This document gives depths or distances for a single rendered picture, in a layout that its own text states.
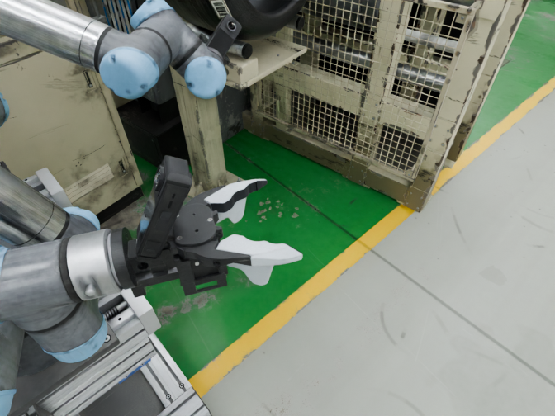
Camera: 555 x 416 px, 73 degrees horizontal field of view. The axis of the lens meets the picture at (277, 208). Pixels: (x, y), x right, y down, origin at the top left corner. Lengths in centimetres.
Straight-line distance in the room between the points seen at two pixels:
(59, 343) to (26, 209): 17
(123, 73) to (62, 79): 103
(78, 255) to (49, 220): 15
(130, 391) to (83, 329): 79
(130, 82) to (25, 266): 31
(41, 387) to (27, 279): 39
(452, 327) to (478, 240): 51
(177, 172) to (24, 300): 21
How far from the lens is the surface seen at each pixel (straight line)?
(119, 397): 133
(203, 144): 180
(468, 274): 188
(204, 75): 74
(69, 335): 54
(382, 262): 178
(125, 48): 64
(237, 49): 124
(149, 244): 43
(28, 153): 169
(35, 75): 161
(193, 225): 44
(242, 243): 41
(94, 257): 44
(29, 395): 83
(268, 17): 125
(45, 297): 47
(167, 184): 38
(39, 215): 58
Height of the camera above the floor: 140
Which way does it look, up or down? 46 degrees down
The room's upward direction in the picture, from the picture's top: straight up
